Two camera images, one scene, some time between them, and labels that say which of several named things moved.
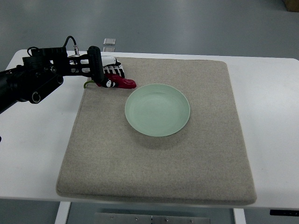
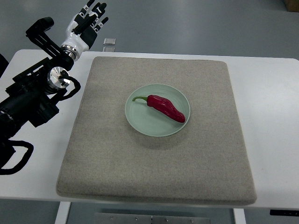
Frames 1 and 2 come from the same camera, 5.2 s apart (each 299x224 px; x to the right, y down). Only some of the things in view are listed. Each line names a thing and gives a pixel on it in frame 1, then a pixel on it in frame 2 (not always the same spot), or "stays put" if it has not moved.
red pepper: x=119 y=81 → x=163 y=107
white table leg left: x=62 y=212 stays put
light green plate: x=158 y=110 stays put
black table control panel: x=295 y=213 stays put
